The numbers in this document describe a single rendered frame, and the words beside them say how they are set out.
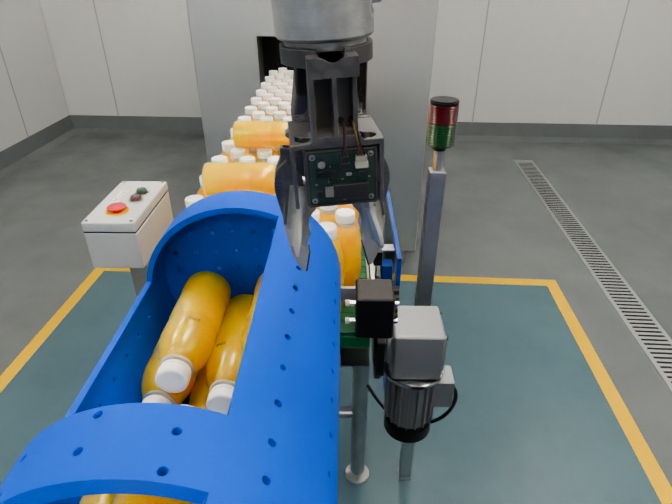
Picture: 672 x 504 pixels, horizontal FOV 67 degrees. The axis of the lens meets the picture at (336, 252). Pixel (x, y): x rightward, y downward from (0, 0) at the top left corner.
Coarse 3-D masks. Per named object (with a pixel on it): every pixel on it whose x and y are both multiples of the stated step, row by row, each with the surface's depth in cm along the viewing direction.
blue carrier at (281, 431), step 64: (256, 192) 72; (192, 256) 78; (256, 256) 78; (320, 256) 68; (128, 320) 66; (256, 320) 49; (320, 320) 57; (128, 384) 65; (256, 384) 43; (320, 384) 50; (64, 448) 36; (128, 448) 35; (192, 448) 35; (256, 448) 38; (320, 448) 44
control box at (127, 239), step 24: (120, 192) 105; (168, 192) 111; (96, 216) 95; (120, 216) 95; (144, 216) 98; (168, 216) 111; (96, 240) 95; (120, 240) 95; (144, 240) 98; (96, 264) 98; (120, 264) 98; (144, 264) 98
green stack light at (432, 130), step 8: (432, 128) 109; (440, 128) 108; (448, 128) 108; (456, 128) 110; (432, 136) 110; (440, 136) 109; (448, 136) 109; (432, 144) 111; (440, 144) 110; (448, 144) 110
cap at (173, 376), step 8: (168, 360) 59; (176, 360) 59; (160, 368) 59; (168, 368) 58; (176, 368) 58; (184, 368) 59; (160, 376) 58; (168, 376) 58; (176, 376) 58; (184, 376) 58; (160, 384) 59; (168, 384) 59; (176, 384) 59; (184, 384) 59; (176, 392) 60
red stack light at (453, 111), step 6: (432, 108) 107; (438, 108) 106; (444, 108) 106; (450, 108) 106; (456, 108) 107; (432, 114) 108; (438, 114) 107; (444, 114) 106; (450, 114) 107; (456, 114) 108; (432, 120) 108; (438, 120) 107; (444, 120) 107; (450, 120) 107; (456, 120) 108
